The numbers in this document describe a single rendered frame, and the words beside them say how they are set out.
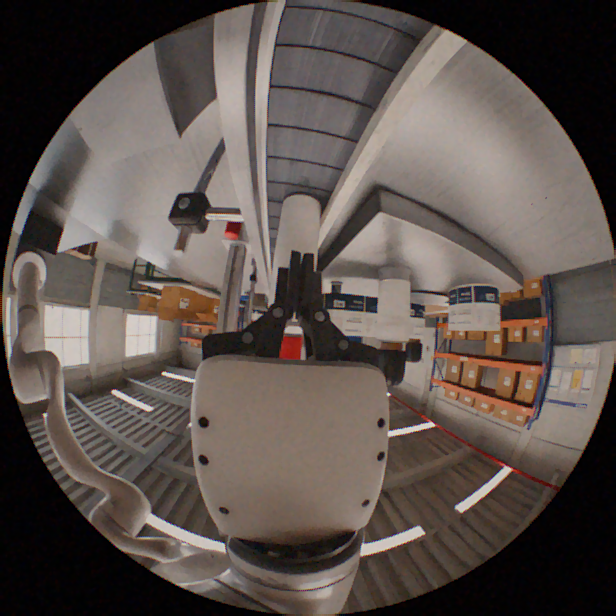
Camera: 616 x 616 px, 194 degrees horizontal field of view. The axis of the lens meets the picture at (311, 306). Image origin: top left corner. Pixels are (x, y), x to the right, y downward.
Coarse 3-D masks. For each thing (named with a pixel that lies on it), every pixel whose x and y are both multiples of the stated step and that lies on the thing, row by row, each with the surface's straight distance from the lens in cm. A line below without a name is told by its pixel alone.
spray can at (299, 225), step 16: (304, 192) 24; (288, 208) 23; (304, 208) 22; (320, 208) 25; (288, 224) 21; (304, 224) 21; (288, 240) 20; (304, 240) 20; (288, 256) 19; (272, 272) 20; (272, 288) 19; (288, 336) 19; (288, 352) 19
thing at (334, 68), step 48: (288, 0) 16; (336, 0) 16; (288, 48) 16; (336, 48) 16; (384, 48) 16; (288, 96) 17; (336, 96) 17; (288, 144) 19; (336, 144) 19; (288, 192) 24
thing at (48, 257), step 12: (36, 216) 86; (24, 228) 85; (36, 228) 86; (48, 228) 87; (60, 228) 89; (24, 240) 85; (36, 240) 85; (48, 240) 87; (60, 240) 88; (48, 252) 86; (48, 264) 90; (12, 276) 94; (12, 288) 98
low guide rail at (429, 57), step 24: (432, 48) 13; (456, 48) 14; (408, 72) 13; (432, 72) 13; (384, 96) 15; (408, 96) 13; (384, 120) 14; (360, 144) 16; (360, 168) 16; (336, 192) 19; (336, 216) 21
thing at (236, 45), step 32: (224, 32) 8; (256, 32) 9; (224, 64) 8; (256, 64) 9; (224, 96) 9; (224, 128) 10; (256, 160) 12; (256, 192) 13; (256, 224) 15; (256, 256) 22
